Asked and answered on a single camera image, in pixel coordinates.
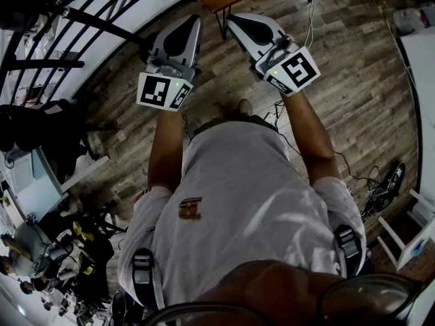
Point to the black office chair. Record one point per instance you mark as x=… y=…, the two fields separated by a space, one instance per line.
x=44 y=131

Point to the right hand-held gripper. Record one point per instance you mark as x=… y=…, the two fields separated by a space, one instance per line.
x=261 y=48

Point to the yellow black floor tape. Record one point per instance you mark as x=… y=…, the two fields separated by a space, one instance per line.
x=377 y=7

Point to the person's tan left shoe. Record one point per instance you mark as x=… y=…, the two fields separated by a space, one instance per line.
x=219 y=111

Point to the person's right forearm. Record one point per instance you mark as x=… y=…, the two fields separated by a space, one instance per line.
x=311 y=134

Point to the white table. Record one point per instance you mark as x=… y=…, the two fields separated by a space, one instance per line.
x=425 y=90

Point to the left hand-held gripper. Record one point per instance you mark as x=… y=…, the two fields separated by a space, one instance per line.
x=176 y=63

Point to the person's dark shorts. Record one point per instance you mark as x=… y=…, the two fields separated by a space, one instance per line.
x=263 y=121

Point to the black metal railing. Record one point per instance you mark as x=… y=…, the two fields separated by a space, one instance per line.
x=85 y=17

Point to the black device on floor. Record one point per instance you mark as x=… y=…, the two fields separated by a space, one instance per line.
x=387 y=189

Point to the person's eyeglasses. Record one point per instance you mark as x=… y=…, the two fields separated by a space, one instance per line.
x=367 y=294

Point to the clear plastic bag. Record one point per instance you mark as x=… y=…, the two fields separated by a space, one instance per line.
x=408 y=17

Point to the white desk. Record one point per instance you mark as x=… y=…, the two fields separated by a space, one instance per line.
x=51 y=185

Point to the person's tan right shoe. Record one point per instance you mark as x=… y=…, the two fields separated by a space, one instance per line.
x=244 y=107

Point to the person's left forearm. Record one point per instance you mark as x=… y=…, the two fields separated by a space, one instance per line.
x=167 y=148

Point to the person's white t-shirt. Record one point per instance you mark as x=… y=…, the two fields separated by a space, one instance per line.
x=238 y=195

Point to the black and yellow backpack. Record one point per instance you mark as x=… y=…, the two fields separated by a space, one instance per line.
x=88 y=250

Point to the white wooden stool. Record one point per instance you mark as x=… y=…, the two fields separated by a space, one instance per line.
x=404 y=239

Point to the person's tan shoe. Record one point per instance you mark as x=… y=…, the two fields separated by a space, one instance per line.
x=244 y=107
x=219 y=111

